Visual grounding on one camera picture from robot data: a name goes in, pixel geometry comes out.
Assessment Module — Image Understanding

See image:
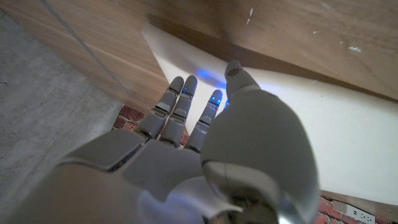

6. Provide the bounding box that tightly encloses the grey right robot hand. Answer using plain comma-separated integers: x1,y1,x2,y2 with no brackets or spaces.
6,59,321,224

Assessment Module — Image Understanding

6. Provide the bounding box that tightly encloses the red brick print backdrop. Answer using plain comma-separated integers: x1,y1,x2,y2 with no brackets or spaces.
111,105,398,224

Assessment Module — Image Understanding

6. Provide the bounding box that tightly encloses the white power strip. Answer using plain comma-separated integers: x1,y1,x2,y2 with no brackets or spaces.
332,200,376,224

